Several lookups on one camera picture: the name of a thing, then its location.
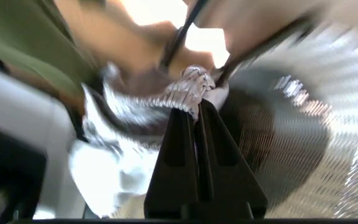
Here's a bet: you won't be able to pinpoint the pale grey shorts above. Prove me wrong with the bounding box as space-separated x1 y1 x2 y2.
68 64 230 218

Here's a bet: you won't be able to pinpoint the white laundry basket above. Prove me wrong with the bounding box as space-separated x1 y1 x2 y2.
110 12 358 219

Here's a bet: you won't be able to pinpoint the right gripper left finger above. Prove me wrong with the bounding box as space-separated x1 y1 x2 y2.
144 107 199 219

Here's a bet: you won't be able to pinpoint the beige curtain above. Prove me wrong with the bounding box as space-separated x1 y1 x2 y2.
181 0 358 60

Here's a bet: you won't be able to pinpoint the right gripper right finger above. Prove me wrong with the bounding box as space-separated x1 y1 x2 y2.
194 99 269 219

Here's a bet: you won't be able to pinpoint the green printed shirt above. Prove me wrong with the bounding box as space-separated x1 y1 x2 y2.
0 0 103 98

